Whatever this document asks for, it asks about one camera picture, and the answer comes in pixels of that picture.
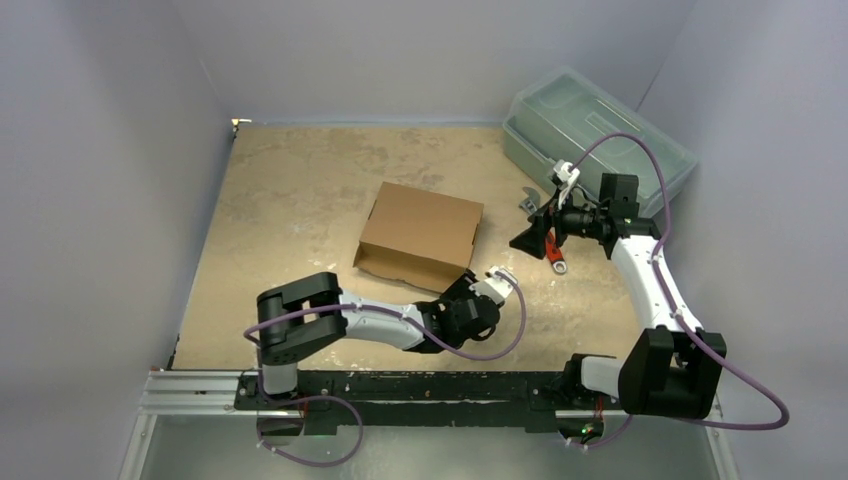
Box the brown cardboard box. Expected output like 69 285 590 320
353 182 484 292

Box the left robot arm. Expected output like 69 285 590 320
244 267 517 409

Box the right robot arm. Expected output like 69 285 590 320
509 172 726 420

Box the translucent green plastic toolbox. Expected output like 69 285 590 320
503 67 698 217

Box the red handled adjustable wrench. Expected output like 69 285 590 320
519 186 567 275

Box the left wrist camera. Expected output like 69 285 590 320
470 266 518 305

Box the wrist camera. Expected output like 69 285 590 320
470 266 518 305
551 160 580 210

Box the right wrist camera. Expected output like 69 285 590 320
551 160 580 210

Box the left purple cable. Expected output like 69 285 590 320
243 268 529 399

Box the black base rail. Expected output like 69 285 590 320
234 370 621 436

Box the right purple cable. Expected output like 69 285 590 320
572 132 791 432

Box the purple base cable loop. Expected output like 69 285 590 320
254 394 366 468

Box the aluminium frame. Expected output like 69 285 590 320
121 371 738 479

